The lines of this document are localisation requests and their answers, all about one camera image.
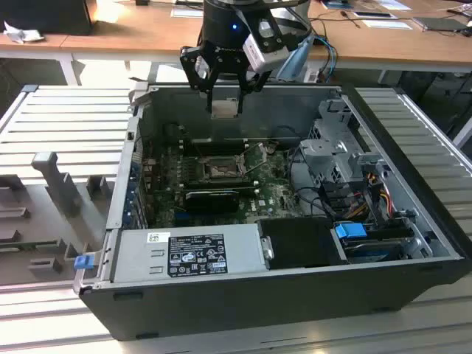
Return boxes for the green motherboard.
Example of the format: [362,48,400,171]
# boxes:
[142,139,309,229]

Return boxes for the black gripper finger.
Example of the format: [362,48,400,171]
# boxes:
[237,71,272,115]
[179,44,215,114]

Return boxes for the grey metal drive cage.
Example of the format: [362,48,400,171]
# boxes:
[296,96,392,192]

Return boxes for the black-faced white wrist camera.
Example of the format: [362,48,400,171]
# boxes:
[242,18,296,73]

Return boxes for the blue booklet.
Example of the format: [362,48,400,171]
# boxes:
[321,0,359,10]

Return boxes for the long wooden desk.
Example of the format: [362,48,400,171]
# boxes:
[60,0,472,88]

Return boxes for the blue cable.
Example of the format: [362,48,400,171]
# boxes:
[313,35,339,77]

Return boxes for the crumpled white paper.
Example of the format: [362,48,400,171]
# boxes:
[2,20,45,44]

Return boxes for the silver CPU plate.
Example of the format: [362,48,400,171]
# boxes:
[211,98,240,119]

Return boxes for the grey parts rack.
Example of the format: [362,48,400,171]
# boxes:
[0,150,116,288]

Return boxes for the black RAM slot bank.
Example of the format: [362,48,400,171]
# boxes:
[182,138,251,157]
[182,177,260,196]

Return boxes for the large black box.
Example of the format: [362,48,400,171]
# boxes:
[0,0,99,36]

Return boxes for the dark flat notebook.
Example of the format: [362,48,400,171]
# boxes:
[412,16,468,32]

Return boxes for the white paper sheet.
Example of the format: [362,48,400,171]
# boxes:
[361,18,414,30]

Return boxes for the red yellow wire bundle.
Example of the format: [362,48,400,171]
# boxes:
[346,186,394,219]

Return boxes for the black card module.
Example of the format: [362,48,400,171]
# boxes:
[184,189,241,214]

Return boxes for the grey power supply unit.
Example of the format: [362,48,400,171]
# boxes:
[110,224,267,283]

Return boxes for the white paper with blue edge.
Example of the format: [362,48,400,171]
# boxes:
[171,7,204,18]

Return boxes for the black cable bundle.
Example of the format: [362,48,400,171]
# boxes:
[285,145,350,221]

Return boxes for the blue plastic case clip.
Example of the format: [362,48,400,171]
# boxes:
[73,254,94,271]

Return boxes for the black plastic air shroud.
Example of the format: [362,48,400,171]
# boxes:
[256,217,350,271]

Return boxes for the CPU socket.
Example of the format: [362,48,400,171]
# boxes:
[197,156,247,181]

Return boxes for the short wooden desk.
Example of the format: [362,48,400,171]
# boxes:
[0,20,97,86]

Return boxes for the plain white paper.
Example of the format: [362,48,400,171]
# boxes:
[370,0,413,11]

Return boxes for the white flat phone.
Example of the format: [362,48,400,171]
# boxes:
[352,10,398,20]

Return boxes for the hard disk in blue carrier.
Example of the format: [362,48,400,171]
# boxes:
[333,221,414,265]

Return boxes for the black open PC case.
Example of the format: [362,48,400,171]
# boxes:
[72,81,472,342]

